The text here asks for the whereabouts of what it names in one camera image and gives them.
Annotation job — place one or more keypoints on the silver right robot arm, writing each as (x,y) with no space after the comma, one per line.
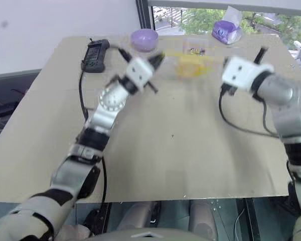
(291,113)

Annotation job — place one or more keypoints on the black handheld controller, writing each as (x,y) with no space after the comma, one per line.
(94,56)

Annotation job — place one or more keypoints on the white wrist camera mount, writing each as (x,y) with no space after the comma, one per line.
(138,71)
(240,71)

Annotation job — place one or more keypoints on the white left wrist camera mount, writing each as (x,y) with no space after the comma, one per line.
(138,71)

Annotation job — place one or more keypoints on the purple tissue pack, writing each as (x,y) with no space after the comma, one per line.
(223,31)

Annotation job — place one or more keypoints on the purple bowl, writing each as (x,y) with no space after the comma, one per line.
(143,40)

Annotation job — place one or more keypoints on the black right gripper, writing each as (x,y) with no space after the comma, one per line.
(261,55)

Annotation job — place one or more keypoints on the small white device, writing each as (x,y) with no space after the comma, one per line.
(299,45)

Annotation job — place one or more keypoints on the clear box with coloured bits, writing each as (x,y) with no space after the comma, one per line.
(198,51)

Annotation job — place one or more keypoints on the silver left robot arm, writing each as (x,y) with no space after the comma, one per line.
(108,100)

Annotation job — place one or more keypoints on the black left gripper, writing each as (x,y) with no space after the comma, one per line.
(153,88)

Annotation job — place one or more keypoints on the dark grey rounded shape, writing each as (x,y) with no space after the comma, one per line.
(139,216)
(204,216)

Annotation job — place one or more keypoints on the clear plastic zip bag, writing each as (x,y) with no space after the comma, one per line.
(208,60)

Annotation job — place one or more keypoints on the dark window frame post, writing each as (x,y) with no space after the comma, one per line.
(143,13)

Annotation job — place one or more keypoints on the orange pineapple bun snack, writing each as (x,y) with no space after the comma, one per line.
(190,67)

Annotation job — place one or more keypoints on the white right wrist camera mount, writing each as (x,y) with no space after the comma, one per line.
(240,71)

